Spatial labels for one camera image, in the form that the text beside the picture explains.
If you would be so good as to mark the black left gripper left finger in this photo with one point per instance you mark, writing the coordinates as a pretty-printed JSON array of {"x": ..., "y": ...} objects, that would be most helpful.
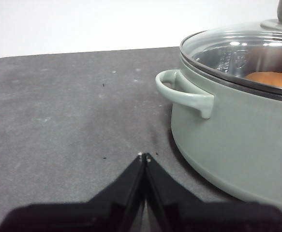
[{"x": 125, "y": 191}]

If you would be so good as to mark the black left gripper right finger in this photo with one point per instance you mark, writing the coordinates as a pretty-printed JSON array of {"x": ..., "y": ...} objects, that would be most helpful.
[{"x": 166, "y": 191}]

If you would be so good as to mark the orange-brown potato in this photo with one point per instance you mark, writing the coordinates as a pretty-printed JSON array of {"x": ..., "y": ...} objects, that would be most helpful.
[{"x": 271, "y": 78}]

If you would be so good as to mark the glass lid with green knob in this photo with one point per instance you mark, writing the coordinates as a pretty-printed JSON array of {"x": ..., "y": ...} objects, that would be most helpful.
[{"x": 252, "y": 43}]

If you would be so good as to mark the pale green electric pot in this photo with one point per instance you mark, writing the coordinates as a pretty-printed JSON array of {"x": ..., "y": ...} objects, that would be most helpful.
[{"x": 240, "y": 135}]

